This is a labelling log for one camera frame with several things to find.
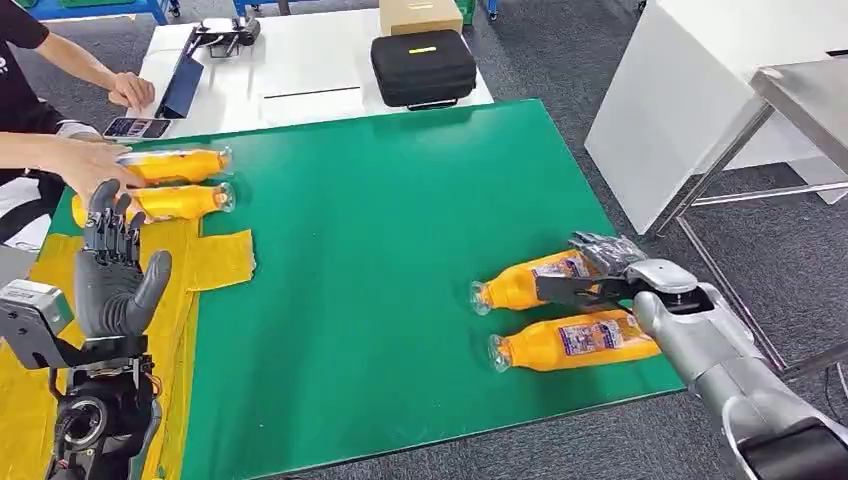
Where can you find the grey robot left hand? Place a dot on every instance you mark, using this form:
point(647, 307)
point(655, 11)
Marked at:
point(109, 291)

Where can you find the black handheld controller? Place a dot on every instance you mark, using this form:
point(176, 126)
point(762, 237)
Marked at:
point(225, 33)

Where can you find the person's left hand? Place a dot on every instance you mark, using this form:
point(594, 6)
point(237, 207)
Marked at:
point(132, 89)

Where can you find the cardboard box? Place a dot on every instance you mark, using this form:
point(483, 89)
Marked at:
point(420, 16)

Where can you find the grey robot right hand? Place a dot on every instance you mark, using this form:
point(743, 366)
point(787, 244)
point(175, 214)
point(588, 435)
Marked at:
point(606, 255)

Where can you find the white cabinet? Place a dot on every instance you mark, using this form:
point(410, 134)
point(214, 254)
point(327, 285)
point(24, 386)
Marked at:
point(669, 99)

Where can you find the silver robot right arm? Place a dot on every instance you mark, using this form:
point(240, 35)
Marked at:
point(722, 351)

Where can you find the orange drink bottle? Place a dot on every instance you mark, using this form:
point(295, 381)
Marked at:
point(175, 166)
point(179, 202)
point(517, 288)
point(570, 344)

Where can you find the smartphone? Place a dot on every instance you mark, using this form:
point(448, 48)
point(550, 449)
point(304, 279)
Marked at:
point(137, 128)

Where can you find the white table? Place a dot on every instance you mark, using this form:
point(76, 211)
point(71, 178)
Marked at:
point(305, 66)

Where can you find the black carrying case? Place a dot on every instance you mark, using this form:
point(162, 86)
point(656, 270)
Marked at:
point(422, 68)

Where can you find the person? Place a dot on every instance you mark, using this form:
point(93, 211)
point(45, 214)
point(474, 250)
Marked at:
point(16, 93)

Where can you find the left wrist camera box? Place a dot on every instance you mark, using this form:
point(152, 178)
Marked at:
point(30, 324)

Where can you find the person's right hand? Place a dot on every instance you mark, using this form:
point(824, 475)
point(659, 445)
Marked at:
point(93, 169)

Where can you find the yellow sheet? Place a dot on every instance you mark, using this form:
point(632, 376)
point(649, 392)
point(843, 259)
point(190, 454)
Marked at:
point(218, 262)

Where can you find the steel table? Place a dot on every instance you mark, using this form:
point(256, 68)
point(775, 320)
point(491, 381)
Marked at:
point(811, 99)

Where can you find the green table mat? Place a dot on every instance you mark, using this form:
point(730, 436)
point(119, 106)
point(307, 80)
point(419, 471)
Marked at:
point(397, 232)

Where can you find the dark blue tablet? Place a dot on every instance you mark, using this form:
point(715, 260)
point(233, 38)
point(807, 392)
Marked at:
point(180, 87)

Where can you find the blue metal frame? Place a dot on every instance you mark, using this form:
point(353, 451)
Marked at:
point(298, 4)
point(99, 10)

